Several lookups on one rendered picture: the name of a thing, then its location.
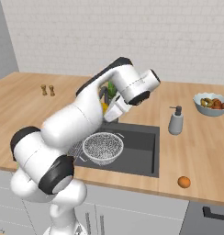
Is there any orange tangerine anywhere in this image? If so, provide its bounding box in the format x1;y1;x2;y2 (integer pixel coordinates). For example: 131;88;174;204
177;175;192;189

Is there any yellow green fruit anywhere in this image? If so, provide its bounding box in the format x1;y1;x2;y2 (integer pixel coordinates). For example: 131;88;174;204
200;97;215;108

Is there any dark grey sink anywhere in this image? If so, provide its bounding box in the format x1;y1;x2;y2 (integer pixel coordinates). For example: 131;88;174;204
67;121;161;179

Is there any dark grey dishwasher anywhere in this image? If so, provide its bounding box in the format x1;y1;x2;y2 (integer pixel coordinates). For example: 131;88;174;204
179;200;224;235

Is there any grey drawer front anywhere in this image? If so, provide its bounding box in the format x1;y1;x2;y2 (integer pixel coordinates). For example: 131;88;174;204
0;169;24;206

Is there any red fruit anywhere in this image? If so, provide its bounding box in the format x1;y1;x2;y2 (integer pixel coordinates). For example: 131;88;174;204
211;98;224;110

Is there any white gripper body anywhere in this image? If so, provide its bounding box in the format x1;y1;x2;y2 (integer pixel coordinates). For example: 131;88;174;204
103;95;132;124

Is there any yellow green mango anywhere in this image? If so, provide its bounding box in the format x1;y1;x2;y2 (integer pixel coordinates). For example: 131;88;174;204
101;80;118;116

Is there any grey soap dispenser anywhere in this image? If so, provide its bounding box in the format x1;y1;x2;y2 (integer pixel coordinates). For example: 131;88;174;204
167;105;185;136

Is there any pale blue fruit bowl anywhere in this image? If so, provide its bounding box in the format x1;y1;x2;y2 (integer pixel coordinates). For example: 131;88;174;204
192;92;224;118

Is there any grey cupboard door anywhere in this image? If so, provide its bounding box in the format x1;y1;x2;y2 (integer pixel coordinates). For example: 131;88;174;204
95;204;183;235
22;197;97;235

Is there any metal mesh colander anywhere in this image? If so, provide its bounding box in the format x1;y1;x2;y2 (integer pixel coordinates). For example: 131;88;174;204
77;131;126;166

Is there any black dishwasher handle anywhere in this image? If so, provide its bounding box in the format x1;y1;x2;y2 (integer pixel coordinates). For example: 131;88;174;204
202;206;224;222

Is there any grey cupboard door handle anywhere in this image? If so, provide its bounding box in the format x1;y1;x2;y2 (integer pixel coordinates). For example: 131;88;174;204
99;215;106;235
84;219;92;235

